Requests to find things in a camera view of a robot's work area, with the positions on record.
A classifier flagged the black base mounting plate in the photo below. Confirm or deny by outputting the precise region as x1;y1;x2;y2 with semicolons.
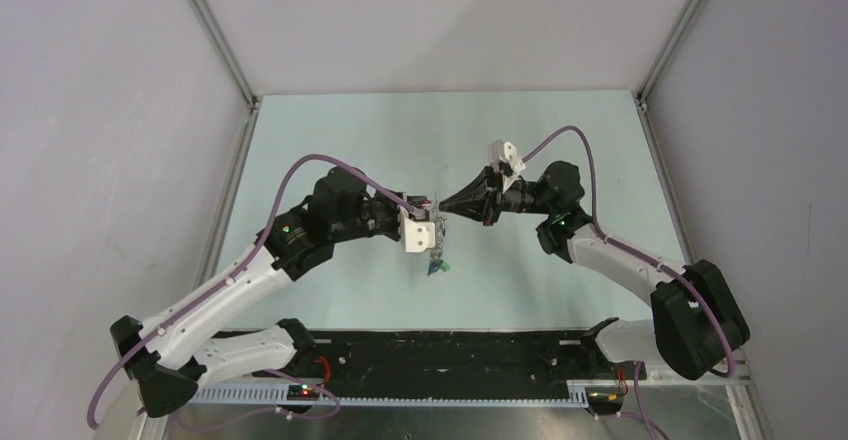
281;330;646;399

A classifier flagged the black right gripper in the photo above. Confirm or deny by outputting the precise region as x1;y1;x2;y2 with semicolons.
439;164;556;227

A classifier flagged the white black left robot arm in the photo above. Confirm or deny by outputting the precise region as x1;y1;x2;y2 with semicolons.
110;167;435;418

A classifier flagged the blue tagged key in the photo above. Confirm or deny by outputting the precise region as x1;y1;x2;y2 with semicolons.
427;261;441;276

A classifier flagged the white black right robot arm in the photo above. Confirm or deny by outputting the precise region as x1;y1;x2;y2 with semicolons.
441;161;751;380

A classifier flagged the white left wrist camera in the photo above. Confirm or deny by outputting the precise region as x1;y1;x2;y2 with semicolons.
399;208;436;254

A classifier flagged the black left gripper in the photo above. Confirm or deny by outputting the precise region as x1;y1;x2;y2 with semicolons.
330;187;426;243

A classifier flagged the aluminium frame post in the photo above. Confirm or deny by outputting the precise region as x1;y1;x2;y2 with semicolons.
165;0;260;112
634;0;709;112

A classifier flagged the grey slotted cable duct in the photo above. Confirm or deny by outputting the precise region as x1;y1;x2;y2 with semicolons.
189;382;589;408

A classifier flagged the left aluminium frame post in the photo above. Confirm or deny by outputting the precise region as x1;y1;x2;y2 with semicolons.
165;0;260;112

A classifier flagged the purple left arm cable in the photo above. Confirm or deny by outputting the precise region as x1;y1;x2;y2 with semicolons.
87;153;425;430

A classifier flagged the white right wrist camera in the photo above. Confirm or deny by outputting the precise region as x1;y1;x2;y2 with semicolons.
488;140;526;193

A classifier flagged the right aluminium frame post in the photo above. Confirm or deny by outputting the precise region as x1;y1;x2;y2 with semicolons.
634;0;709;112

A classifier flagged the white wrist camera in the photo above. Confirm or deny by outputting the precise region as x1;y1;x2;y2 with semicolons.
399;208;436;254
488;140;526;193

